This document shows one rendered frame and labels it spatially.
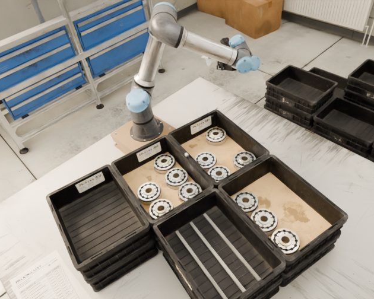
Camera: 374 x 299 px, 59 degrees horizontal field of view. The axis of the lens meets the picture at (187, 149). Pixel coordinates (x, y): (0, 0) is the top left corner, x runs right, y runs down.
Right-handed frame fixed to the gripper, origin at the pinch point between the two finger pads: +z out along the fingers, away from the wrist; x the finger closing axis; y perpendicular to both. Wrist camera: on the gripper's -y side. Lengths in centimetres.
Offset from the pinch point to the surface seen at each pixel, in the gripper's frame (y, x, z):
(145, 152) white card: 36, -60, -24
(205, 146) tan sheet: 38, -32, -33
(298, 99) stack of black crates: 35, 61, -17
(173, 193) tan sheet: 50, -59, -45
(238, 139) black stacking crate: 35, -20, -44
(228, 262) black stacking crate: 61, -60, -82
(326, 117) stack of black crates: 51, 84, -24
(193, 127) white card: 30, -34, -27
